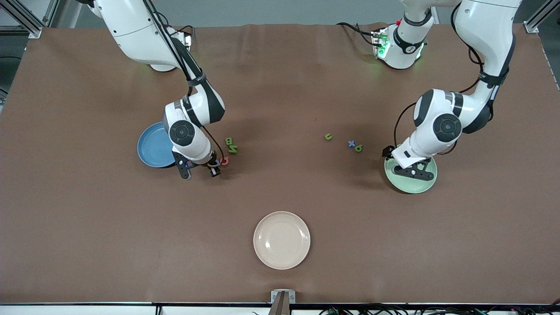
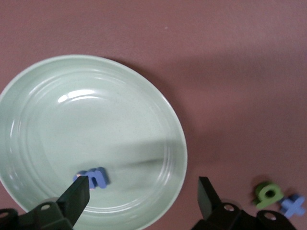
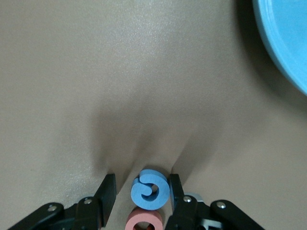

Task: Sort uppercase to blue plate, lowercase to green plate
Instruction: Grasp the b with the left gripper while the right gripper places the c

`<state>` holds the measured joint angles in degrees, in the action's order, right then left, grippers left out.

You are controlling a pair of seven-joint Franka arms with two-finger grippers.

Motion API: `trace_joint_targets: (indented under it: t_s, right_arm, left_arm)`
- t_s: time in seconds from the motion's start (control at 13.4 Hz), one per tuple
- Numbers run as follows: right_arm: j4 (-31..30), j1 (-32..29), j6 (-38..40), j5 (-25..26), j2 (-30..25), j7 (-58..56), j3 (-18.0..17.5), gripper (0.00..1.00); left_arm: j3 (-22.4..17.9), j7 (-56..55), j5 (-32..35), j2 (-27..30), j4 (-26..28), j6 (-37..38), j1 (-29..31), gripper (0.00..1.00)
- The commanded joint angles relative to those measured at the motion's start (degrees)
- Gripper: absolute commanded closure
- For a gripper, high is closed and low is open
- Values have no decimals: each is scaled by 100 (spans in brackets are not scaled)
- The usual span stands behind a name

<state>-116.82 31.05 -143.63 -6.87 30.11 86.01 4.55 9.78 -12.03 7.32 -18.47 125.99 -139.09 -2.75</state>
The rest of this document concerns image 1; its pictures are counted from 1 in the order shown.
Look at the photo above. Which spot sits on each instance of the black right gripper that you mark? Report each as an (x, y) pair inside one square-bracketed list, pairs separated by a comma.
[(213, 167)]

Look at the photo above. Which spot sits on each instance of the red foam letter Q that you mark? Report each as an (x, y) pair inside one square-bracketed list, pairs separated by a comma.
[(226, 162)]

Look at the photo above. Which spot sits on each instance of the green foam letter p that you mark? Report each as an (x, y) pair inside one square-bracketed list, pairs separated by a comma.
[(359, 150)]

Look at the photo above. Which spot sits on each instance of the green foam letter N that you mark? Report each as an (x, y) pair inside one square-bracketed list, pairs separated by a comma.
[(233, 149)]

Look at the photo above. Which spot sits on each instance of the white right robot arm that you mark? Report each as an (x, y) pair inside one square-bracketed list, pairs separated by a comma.
[(131, 26)]

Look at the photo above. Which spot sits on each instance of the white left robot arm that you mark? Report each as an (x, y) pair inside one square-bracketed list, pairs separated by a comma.
[(485, 26)]

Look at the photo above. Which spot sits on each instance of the green plate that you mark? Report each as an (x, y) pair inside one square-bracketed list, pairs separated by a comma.
[(411, 186)]

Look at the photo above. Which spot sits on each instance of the blue plate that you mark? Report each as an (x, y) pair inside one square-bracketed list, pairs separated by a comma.
[(151, 148)]

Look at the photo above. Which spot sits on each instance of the beige plate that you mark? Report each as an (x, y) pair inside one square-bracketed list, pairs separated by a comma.
[(281, 240)]

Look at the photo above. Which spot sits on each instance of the brown table mat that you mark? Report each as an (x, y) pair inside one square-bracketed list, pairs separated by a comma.
[(280, 183)]

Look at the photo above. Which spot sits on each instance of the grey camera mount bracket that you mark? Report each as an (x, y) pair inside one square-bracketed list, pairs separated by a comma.
[(283, 297)]

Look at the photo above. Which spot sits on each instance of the white table edge rail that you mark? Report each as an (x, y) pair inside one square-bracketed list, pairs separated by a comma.
[(87, 310)]

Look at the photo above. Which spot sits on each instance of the aluminium frame profile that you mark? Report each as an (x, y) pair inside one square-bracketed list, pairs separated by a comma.
[(26, 22), (536, 22)]

